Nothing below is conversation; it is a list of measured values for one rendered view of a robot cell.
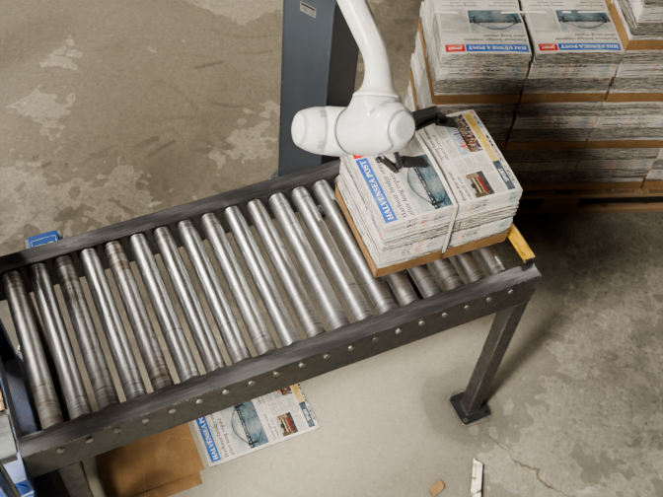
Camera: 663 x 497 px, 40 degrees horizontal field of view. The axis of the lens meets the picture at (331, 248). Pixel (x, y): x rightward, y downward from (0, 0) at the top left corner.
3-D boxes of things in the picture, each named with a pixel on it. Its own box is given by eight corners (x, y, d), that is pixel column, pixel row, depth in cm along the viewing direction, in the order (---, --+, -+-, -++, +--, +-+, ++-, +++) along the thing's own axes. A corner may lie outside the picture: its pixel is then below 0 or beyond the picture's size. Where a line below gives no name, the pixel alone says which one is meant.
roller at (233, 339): (192, 225, 247) (191, 213, 243) (255, 370, 223) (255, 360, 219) (175, 230, 246) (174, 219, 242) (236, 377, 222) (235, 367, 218)
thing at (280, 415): (287, 355, 311) (287, 353, 310) (320, 427, 297) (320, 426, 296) (182, 391, 301) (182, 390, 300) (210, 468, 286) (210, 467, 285)
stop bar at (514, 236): (458, 144, 264) (460, 140, 262) (536, 260, 242) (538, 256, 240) (448, 147, 263) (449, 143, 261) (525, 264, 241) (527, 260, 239)
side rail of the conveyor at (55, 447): (521, 285, 251) (532, 260, 241) (532, 301, 248) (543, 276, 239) (28, 459, 214) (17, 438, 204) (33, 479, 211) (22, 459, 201)
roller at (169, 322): (146, 239, 244) (144, 227, 240) (203, 388, 220) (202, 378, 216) (127, 244, 242) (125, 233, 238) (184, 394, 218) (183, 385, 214)
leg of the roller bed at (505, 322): (473, 395, 307) (520, 284, 251) (481, 410, 304) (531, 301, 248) (458, 401, 305) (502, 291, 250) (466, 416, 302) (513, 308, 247)
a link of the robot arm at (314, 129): (336, 158, 211) (374, 158, 201) (281, 153, 201) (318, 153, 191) (339, 110, 210) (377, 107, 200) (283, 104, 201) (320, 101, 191)
